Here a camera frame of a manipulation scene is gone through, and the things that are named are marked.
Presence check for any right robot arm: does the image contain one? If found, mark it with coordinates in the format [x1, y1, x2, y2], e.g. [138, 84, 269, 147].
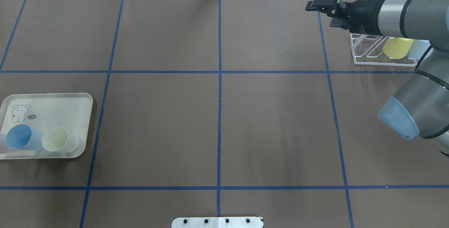
[305, 0, 449, 156]

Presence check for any light blue plastic cup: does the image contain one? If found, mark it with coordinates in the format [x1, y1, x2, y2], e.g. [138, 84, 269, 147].
[407, 40, 431, 60]

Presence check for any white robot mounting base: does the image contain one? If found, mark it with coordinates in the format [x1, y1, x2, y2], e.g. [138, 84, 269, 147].
[171, 216, 264, 228]

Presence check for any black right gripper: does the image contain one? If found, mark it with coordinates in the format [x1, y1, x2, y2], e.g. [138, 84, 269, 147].
[305, 0, 381, 36]

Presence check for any cream plastic tray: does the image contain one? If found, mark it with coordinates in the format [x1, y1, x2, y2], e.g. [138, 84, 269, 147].
[0, 93, 93, 160]

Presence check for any white wire cup rack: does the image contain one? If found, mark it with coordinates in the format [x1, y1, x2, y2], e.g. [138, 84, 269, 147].
[349, 33, 418, 67]

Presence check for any blue plastic cup on tray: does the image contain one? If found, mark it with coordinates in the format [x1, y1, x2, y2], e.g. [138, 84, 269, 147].
[5, 124, 43, 151]

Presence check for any pale green plastic cup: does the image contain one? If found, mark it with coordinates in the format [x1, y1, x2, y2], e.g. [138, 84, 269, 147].
[42, 126, 80, 153]

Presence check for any yellow plastic cup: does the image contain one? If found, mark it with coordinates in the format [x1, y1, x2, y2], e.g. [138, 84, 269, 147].
[383, 37, 414, 60]

